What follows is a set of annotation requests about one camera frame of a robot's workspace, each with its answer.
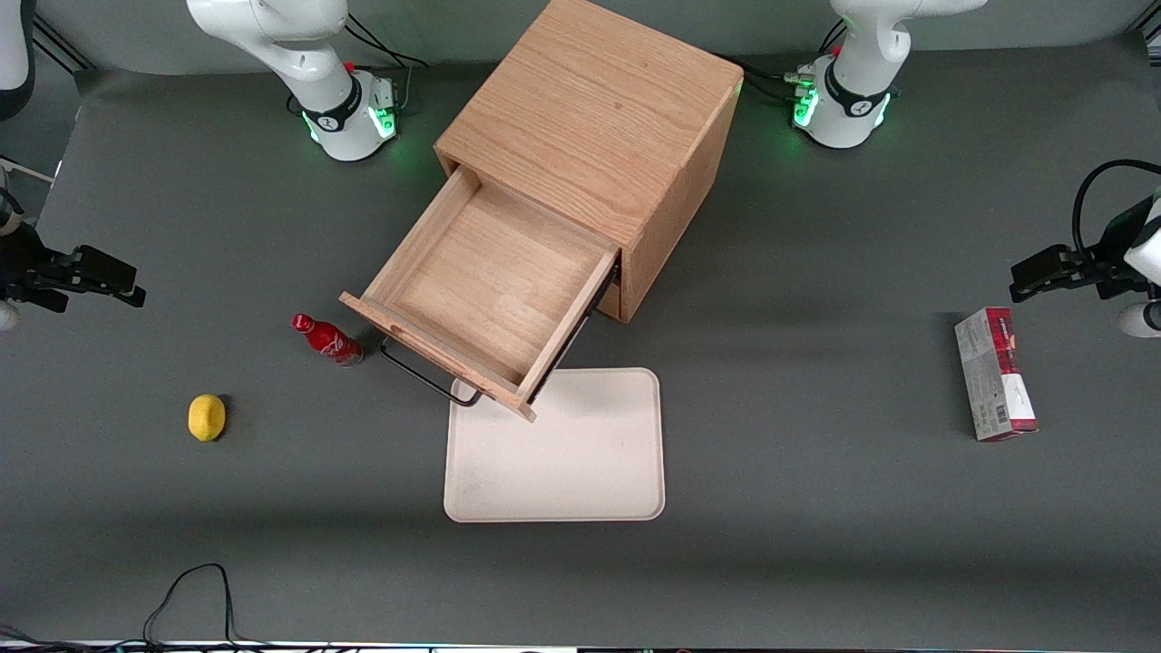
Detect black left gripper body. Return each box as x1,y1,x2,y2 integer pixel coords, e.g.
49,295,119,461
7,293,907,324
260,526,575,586
1091,195,1161,300

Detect wooden drawer cabinet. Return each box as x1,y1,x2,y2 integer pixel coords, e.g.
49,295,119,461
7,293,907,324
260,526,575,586
434,0,745,324

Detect red plaid cardboard box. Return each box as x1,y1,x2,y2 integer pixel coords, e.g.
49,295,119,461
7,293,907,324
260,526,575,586
954,307,1039,443

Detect yellow lemon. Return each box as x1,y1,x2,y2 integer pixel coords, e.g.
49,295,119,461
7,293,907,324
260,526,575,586
188,394,227,443

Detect red soda bottle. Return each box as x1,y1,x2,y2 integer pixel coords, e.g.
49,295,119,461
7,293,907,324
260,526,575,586
291,313,365,367

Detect cream rectangular tray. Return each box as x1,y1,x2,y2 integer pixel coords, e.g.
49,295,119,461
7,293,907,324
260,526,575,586
443,367,667,523

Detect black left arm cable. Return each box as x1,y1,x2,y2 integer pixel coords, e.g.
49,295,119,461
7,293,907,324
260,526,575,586
1073,160,1161,264

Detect black base cables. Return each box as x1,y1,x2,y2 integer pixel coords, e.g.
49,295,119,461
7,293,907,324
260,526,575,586
340,9,427,69
721,54,813,102

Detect black looped cable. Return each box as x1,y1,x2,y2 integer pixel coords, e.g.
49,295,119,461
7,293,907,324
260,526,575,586
143,563,244,650

